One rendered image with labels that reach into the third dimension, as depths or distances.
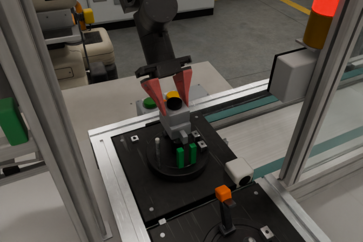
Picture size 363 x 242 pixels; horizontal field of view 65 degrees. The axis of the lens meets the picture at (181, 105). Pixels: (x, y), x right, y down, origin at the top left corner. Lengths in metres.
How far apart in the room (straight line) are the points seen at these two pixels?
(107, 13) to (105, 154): 3.01
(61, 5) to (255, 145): 0.81
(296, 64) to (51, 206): 0.61
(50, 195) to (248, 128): 0.53
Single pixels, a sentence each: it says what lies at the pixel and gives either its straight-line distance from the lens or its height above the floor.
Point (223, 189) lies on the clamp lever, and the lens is 0.48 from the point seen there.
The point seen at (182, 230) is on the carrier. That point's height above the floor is 0.97.
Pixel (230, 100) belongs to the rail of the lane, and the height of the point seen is 0.96.
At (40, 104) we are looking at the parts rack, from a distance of 0.22.
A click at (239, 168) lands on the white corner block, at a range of 0.62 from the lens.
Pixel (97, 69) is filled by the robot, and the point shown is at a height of 0.75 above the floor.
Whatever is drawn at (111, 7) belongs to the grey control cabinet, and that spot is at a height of 0.28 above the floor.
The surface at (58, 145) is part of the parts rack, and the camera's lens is 0.24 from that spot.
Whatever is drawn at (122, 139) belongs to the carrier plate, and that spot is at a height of 0.97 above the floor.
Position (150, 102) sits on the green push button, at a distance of 0.80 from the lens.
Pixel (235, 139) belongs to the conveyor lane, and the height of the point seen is 0.92.
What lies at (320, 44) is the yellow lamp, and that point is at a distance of 0.47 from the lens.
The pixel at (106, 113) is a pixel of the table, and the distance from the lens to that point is 0.96.
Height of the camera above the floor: 1.46
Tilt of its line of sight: 39 degrees down
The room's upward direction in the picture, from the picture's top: straight up
